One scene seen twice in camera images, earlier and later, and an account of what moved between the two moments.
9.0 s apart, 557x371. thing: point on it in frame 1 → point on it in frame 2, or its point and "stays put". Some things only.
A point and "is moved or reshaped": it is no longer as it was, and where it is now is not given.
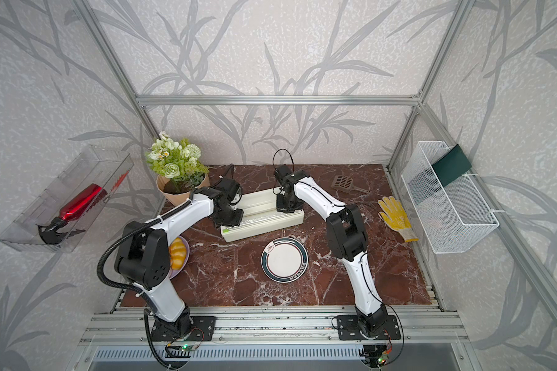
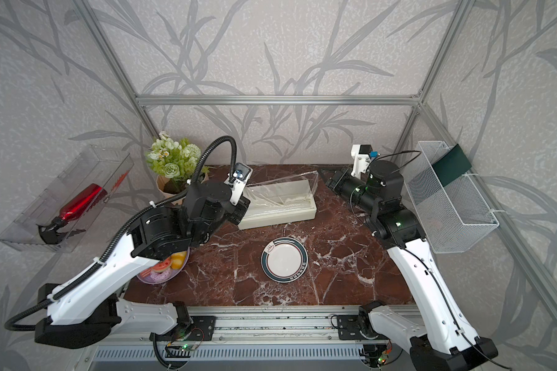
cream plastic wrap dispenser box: [260, 216] is moved or reshaped
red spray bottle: [79, 205] stays put
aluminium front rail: [274, 326] stays put
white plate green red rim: [285, 260] stays put
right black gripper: [281, 209] → [342, 176]
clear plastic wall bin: [59, 217] stays put
